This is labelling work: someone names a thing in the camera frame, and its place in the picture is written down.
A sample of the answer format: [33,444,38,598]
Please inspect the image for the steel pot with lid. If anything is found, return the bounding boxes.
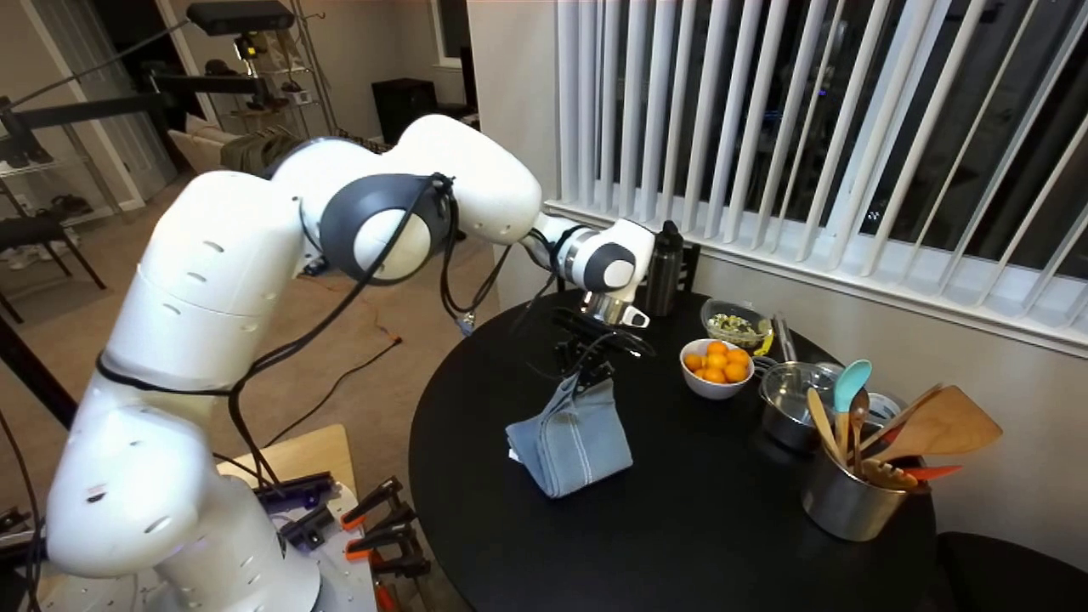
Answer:
[755,355,905,456]

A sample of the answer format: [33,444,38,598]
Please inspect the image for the black metal chair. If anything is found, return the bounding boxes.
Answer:
[677,238,704,294]

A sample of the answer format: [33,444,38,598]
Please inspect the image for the blue towel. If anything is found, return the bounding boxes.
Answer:
[500,375,637,504]

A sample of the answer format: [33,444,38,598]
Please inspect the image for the black speaker box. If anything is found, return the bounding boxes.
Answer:
[368,74,443,148]

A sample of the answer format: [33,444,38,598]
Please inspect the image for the wooden spatula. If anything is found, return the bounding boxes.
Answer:
[857,381,1007,465]

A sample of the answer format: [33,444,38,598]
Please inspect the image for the black exercise equipment stand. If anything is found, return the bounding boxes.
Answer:
[0,0,334,172]

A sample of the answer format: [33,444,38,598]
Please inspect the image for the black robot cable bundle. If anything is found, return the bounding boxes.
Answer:
[93,168,516,491]

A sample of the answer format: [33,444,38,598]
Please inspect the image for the white vertical window blinds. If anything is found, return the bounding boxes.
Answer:
[551,0,1088,333]

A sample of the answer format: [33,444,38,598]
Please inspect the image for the black purple long tool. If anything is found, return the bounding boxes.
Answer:
[253,469,339,513]

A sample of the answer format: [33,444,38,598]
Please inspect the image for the white bowl of oranges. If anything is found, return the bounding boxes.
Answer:
[677,335,757,404]

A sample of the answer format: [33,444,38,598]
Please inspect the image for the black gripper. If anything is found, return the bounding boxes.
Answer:
[543,301,656,398]

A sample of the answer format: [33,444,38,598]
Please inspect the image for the steel utensil holder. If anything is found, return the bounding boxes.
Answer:
[799,444,910,542]

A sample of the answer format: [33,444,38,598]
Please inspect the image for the black orange bar clamp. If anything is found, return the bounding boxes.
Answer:
[342,508,426,559]
[360,548,436,585]
[338,473,408,527]

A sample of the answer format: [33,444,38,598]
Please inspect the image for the teal silicone spatula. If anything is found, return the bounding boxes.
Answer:
[828,355,876,456]

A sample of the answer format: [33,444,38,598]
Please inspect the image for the black purple short tool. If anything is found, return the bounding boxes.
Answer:
[275,504,339,553]

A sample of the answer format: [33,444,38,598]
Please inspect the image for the glass bowl of salad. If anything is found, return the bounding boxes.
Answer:
[697,294,780,361]

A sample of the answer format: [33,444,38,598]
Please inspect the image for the red silicone utensil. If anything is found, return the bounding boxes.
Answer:
[891,457,962,488]

